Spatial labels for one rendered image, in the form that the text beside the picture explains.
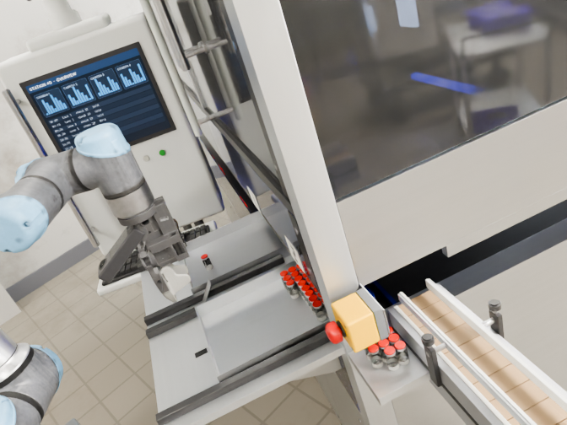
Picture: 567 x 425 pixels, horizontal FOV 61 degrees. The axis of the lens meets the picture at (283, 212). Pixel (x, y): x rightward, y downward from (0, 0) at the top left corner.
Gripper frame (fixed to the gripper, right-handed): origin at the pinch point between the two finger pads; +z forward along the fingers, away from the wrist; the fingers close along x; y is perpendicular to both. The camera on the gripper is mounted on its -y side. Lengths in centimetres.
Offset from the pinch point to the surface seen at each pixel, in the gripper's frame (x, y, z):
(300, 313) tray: 4.0, 23.8, 21.4
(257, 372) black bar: -8.1, 9.6, 20.1
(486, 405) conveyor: -40, 40, 16
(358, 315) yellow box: -20.7, 29.8, 6.5
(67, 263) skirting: 270, -94, 105
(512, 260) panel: -11, 70, 22
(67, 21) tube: 93, -1, -50
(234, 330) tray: 8.7, 8.1, 21.4
